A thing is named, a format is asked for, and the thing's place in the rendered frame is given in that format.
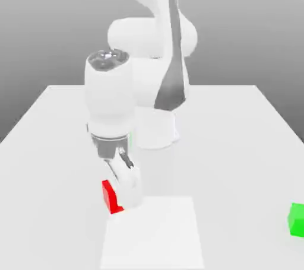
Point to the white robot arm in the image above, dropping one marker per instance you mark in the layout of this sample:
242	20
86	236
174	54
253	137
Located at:
109	99

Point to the small red cube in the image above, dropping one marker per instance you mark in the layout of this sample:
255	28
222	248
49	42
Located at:
109	196

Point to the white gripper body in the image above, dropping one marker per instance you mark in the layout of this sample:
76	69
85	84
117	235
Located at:
129	183

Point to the small green cube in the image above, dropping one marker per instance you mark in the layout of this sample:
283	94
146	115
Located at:
296	220

